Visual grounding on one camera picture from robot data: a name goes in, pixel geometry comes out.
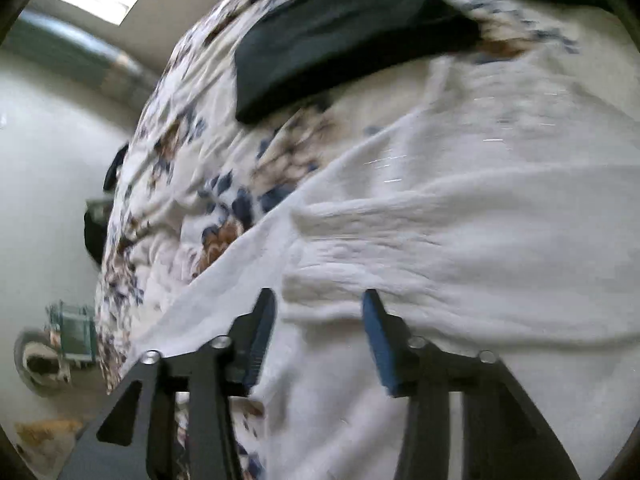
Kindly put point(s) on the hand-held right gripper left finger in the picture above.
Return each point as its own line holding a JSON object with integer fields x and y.
{"x": 256, "y": 345}

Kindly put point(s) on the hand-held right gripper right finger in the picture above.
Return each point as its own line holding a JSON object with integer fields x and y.
{"x": 381, "y": 340}

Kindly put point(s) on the white cloth garment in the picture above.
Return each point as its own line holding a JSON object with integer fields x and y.
{"x": 450, "y": 240}

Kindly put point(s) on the teal crate on floor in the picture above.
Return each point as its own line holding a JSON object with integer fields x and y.
{"x": 75, "y": 332}

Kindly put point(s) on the floral printed bed sheet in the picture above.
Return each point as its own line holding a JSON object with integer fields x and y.
{"x": 175, "y": 175}

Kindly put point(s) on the black bag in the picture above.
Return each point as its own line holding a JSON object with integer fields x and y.
{"x": 100, "y": 220}

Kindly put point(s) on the grey round bowl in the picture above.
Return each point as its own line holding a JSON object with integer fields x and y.
{"x": 40, "y": 362}

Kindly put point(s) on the brown slipper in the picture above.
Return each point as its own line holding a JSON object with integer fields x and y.
{"x": 47, "y": 432}

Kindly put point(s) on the dark green cloth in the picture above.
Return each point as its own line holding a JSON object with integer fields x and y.
{"x": 350, "y": 35}

